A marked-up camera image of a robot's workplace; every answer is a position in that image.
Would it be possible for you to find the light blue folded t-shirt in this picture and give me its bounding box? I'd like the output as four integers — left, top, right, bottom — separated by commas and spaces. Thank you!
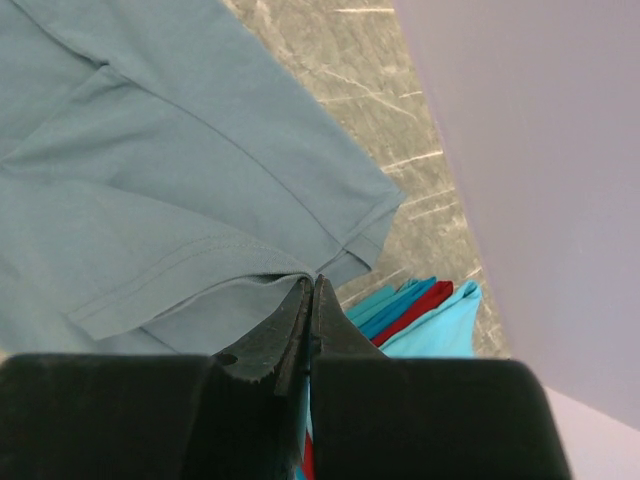
294, 279, 484, 480

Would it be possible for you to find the grey-blue t-shirt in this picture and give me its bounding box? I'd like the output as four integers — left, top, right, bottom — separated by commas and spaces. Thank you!
1, 1, 404, 354

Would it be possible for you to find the teal folded t-shirt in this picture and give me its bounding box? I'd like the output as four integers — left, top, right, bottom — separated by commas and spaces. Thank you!
346, 277, 436, 340

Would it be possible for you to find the red folded t-shirt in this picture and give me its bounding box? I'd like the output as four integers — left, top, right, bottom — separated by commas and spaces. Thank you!
303, 278, 453, 479

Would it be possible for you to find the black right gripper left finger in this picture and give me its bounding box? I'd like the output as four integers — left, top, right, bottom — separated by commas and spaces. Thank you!
214, 278, 311, 396

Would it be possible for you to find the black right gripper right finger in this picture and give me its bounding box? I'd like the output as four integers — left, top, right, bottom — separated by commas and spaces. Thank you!
309, 275, 388, 373

